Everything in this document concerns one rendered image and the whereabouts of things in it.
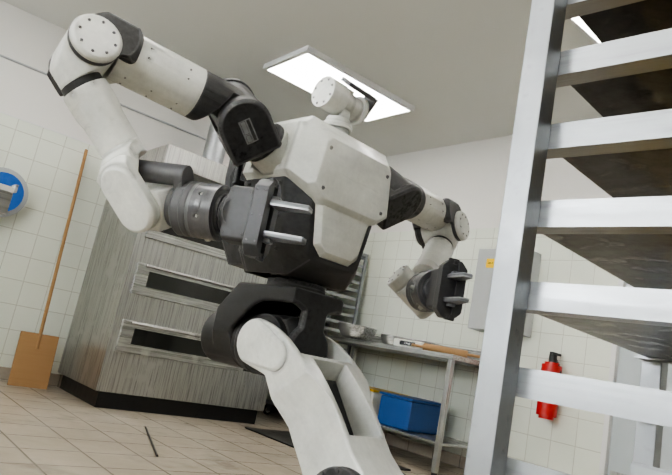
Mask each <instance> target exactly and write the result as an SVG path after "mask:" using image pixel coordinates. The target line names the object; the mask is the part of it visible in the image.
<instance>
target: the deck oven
mask: <svg viewBox="0 0 672 475"><path fill-rule="evenodd" d="M139 159H141V160H149V161H157V162H166V163H174V164H182V165H190V166H191V167H192V169H193V174H194V181H198V182H206V183H214V184H222V185H225V177H226V173H227V169H228V166H225V165H223V164H220V163H217V162H215V161H212V160H210V159H207V158H205V157H202V156H199V155H197V154H194V153H192V152H189V151H187V150H184V149H181V148H179V147H176V146H174V145H171V144H166V145H163V146H160V147H157V148H154V149H151V150H148V151H147V152H146V153H145V154H144V155H142V156H141V157H139ZM267 281H268V279H267V278H263V277H260V276H256V275H253V274H250V273H246V272H244V269H242V268H239V267H236V266H232V265H229V264H228V262H227V258H226V255H225V251H224V248H223V244H222V241H219V242H218V241H210V242H206V241H205V239H198V238H192V237H186V236H179V235H177V234H176V233H175V232H174V231H173V229H172V228H169V229H166V230H163V231H160V232H157V231H150V230H148V231H146V232H143V233H135V232H132V231H130V230H128V229H127V228H126V227H125V226H124V225H123V224H122V223H121V221H120V220H119V218H118V216H117V215H116V213H115V211H114V210H113V208H112V207H111V205H110V203H109V202H108V200H107V198H106V201H105V205H104V208H103V212H102V216H101V219H100V223H99V226H98V230H97V233H96V237H95V241H94V244H93V248H92V251H91V255H90V258H89V262H88V266H87V269H86V273H85V276H84V280H83V283H82V287H81V291H80V294H79V298H78V301H77V305H76V308H75V312H74V316H73V319H72V323H71V326H70V330H69V333H68V337H67V341H66V344H65V348H64V351H63V355H62V358H61V362H60V366H59V369H58V373H60V374H63V377H62V381H61V385H60V388H61V389H62V390H64V391H66V392H68V393H70V394H72V395H73V396H75V397H77V398H79V399H81V400H82V401H84V402H86V403H88V404H90V405H92V406H93V407H98V408H108V409H117V410H126V411H136V412H145V413H154V414H164V415H173V416H182V417H192V418H201V419H210V420H220V421H229V422H238V423H248V424H255V420H256V415H257V411H264V407H265V402H266V398H267V393H268V385H267V381H266V377H265V376H262V375H258V374H253V373H251V372H249V371H248V370H245V369H243V368H239V367H235V366H231V365H227V364H224V363H220V362H216V361H213V360H211V359H209V358H208V357H207V356H206V355H205V353H204V351H203V349H202V346H201V331H202V328H203V325H204V323H205V322H206V320H207V319H208V318H209V316H210V315H212V314H213V313H214V312H216V311H217V308H218V306H219V305H220V304H221V303H222V302H223V300H224V299H225V298H226V297H227V296H228V295H229V294H230V293H231V291H232V290H233V289H234V288H235V287H236V286H237V285H238V284H239V282H246V283H257V284H267Z"/></svg>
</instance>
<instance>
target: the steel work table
mask: <svg viewBox="0 0 672 475"><path fill-rule="evenodd" d="M325 336H327V337H329V338H330V339H332V340H333V341H335V342H336V343H340V344H345V345H349V346H353V348H352V354H351V358H352V359H353V361H354V362H355V361H356V355H357V350H358V347H359V348H365V349H371V350H377V351H383V352H389V353H394V354H400V355H406V356H412V357H418V358H424V359H430V360H436V361H442V362H447V369H446V376H445V382H444V389H443V395H442V401H441V408H440V414H439V421H438V427H437V434H436V435H431V434H423V433H414V432H406V431H403V430H399V429H396V428H393V427H389V426H386V425H382V424H380V425H381V428H382V429H385V430H389V431H392V432H395V433H399V434H402V435H405V436H408V437H412V438H415V439H418V440H421V441H425V442H428V443H431V444H434V445H435V447H434V453H433V460H432V466H431V475H437V474H438V470H439V464H440V457H441V451H442V446H446V447H456V448H465V449H467V447H468V442H464V441H461V440H457V439H454V438H450V437H447V436H444V431H445V424H446V418H447V411H448V405H449V398H450V391H451V385H452V378H453V372H454V365H455V364H459V365H465V366H471V367H477V368H479V364H480V361H478V360H480V358H474V357H469V356H468V357H467V358H466V357H462V356H458V355H454V354H447V353H441V352H435V351H428V350H422V349H415V348H409V347H402V346H396V345H390V344H384V343H383V342H382V340H381V337H379V336H374V337H373V338H372V339H371V340H369V341H364V340H357V339H351V338H345V337H338V336H332V335H325ZM456 349H461V350H467V351H468V353H469V354H475V355H480V357H481V351H476V350H469V349H462V348H456ZM470 358H471V359H470ZM474 359H475V360H474Z"/></svg>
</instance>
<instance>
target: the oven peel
mask: <svg viewBox="0 0 672 475"><path fill-rule="evenodd" d="M87 153H88V150H87V149H85V151H84V155H83V159H82V163H81V167H80V171H79V175H78V179H77V183H76V187H75V191H74V195H73V199H72V203H71V207H70V211H69V215H68V219H67V223H66V227H65V231H64V235H63V239H62V243H61V247H60V251H59V255H58V259H57V263H56V267H55V271H54V275H53V279H52V283H51V286H50V290H49V294H48V298H47V302H46V306H45V310H44V314H43V318H42V322H41V326H40V330H39V334H38V333H33V332H27V331H21V333H20V336H19V340H18V344H17V348H16V352H15V356H14V359H13V363H12V367H11V371H10V375H9V379H8V383H7V385H13V386H21V387H29V388H38V389H47V387H48V383H49V378H50V374H51V370H52V366H53V362H54V358H55V353H56V349H57V345H58V341H59V337H56V336H50V335H44V334H43V330H44V326H45V322H46V318H47V314H48V310H49V306H50V302H51V298H52V294H53V290H54V286H55V282H56V278H57V274H58V270H59V266H60V261H61V257H62V253H63V249H64V245H65V241H66V237H67V233H68V229H69V225H70V221H71V217H72V213H73V209H74V205H75V201H76V197H77V193H78V189H79V185H80V181H81V177H82V173H83V169H84V165H85V161H86V157H87Z"/></svg>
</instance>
